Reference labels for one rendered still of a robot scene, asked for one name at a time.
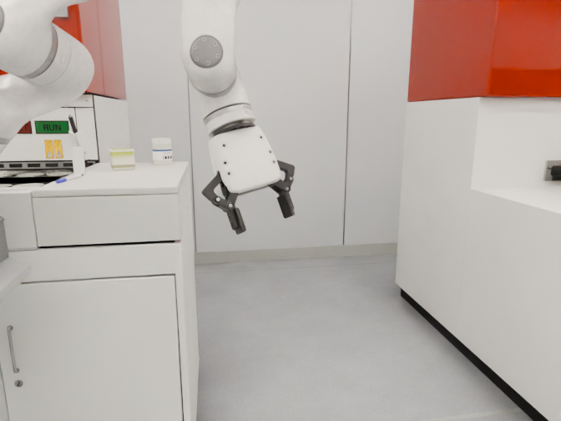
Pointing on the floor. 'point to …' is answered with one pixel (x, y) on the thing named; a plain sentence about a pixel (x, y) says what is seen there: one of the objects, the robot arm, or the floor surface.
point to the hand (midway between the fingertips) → (264, 219)
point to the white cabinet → (103, 332)
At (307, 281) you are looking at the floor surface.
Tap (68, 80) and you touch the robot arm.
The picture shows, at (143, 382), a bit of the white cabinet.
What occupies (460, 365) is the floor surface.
